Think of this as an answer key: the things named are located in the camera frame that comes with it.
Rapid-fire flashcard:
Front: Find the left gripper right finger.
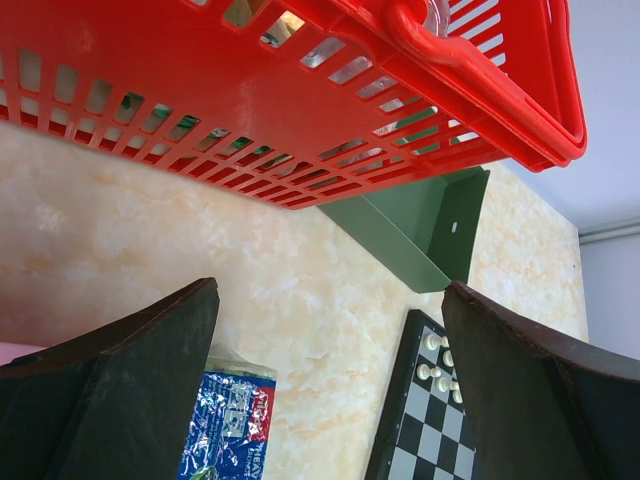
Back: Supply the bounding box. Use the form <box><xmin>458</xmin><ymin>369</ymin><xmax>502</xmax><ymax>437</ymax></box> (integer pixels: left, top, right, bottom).
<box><xmin>442</xmin><ymin>282</ymin><xmax>639</xmax><ymax>479</ymax></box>

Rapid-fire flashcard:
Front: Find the black white chess board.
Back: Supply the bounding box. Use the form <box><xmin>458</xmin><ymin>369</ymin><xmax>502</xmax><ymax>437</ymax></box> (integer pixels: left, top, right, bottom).
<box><xmin>365</xmin><ymin>309</ymin><xmax>483</xmax><ymax>480</ymax></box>

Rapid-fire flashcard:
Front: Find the white chess piece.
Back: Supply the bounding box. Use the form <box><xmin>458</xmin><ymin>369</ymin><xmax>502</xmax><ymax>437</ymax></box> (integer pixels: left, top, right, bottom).
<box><xmin>424</xmin><ymin>333</ymin><xmax>449</xmax><ymax>351</ymax></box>
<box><xmin>436</xmin><ymin>376</ymin><xmax>460</xmax><ymax>392</ymax></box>
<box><xmin>416</xmin><ymin>364</ymin><xmax>442</xmax><ymax>381</ymax></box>

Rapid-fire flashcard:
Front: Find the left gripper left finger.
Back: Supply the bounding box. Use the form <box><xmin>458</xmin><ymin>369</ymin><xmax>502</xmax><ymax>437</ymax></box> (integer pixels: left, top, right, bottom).
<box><xmin>1</xmin><ymin>278</ymin><xmax>219</xmax><ymax>479</ymax></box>

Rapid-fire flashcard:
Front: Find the blue green packaged item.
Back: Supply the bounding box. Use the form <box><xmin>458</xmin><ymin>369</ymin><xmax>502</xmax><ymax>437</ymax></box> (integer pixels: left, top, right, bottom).
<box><xmin>177</xmin><ymin>343</ymin><xmax>277</xmax><ymax>480</ymax></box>

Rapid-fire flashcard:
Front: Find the dark green open box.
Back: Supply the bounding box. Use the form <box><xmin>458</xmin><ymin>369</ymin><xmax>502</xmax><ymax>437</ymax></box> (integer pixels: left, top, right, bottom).
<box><xmin>319</xmin><ymin>167</ymin><xmax>490</xmax><ymax>294</ymax></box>

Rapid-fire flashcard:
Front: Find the pink open drawer box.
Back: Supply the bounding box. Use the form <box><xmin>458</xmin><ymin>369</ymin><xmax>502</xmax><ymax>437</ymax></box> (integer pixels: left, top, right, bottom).
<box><xmin>0</xmin><ymin>342</ymin><xmax>44</xmax><ymax>366</ymax></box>

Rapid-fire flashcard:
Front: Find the red plastic shopping basket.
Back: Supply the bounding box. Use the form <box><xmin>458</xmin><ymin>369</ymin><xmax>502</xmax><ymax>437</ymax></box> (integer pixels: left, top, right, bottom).
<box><xmin>1</xmin><ymin>1</ymin><xmax>587</xmax><ymax>209</ymax></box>

